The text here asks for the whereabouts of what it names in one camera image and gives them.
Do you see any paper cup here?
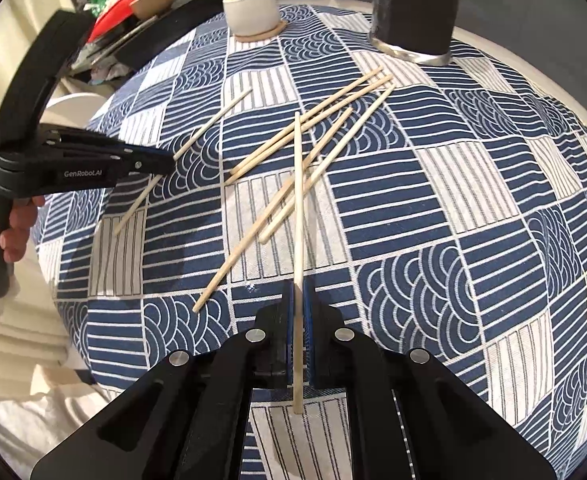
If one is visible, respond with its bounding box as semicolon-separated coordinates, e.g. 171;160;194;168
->
130;0;174;21

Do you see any blue white patterned tablecloth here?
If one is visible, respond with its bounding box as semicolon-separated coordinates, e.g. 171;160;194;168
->
33;4;587;479

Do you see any white plant pot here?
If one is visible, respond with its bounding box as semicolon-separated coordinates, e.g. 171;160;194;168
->
223;0;280;37

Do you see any dark cylindrical utensil holder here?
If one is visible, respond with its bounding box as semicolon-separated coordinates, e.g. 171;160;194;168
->
368;0;458;66

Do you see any white stool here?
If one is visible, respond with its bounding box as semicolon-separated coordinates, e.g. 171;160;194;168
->
40;92;107;128

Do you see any wooden pot coaster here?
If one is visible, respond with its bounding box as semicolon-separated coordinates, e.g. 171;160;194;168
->
234;20;288;44

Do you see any person's left hand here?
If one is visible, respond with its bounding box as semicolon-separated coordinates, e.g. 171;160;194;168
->
0;196;45;263

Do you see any red bowl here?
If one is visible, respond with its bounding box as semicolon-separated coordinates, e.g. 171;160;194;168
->
88;0;134;42

